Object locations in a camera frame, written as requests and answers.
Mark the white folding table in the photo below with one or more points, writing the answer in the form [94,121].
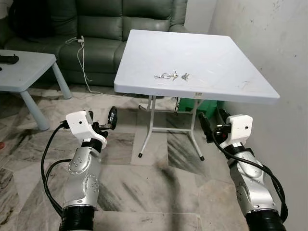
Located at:
[202,57]

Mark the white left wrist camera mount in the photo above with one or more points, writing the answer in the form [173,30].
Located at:
[82,125]

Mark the small black object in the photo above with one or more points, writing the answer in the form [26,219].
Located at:
[8,59]

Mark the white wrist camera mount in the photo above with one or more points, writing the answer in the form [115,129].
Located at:
[240,127]
[82,125]

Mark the black bag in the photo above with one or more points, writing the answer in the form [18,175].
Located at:
[31,19]

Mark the green box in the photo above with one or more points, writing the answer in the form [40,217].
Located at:
[192,105]

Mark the grey low plastic table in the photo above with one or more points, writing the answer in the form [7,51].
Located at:
[24,72]

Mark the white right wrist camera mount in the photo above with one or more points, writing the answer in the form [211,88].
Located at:
[240,127]

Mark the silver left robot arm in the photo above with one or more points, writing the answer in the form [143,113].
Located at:
[82,178]

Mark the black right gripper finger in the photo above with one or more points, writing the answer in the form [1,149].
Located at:
[224,117]
[205,125]

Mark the green leather sofa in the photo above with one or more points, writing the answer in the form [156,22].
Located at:
[96,29]

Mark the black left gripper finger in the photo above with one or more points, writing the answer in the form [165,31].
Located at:
[113,118]
[90,114]

